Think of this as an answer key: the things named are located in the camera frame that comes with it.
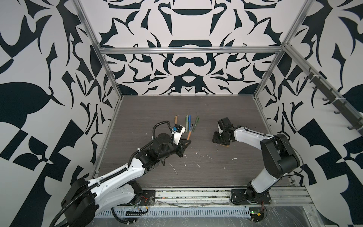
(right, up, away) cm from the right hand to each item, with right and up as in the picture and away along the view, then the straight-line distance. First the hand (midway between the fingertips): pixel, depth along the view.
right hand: (215, 138), depth 94 cm
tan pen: (-26, +12, +10) cm, 31 cm away
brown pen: (-18, +6, -23) cm, 30 cm away
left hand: (-17, +4, -21) cm, 28 cm away
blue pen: (-16, +11, +10) cm, 22 cm away
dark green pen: (-12, +10, +8) cm, 17 cm away
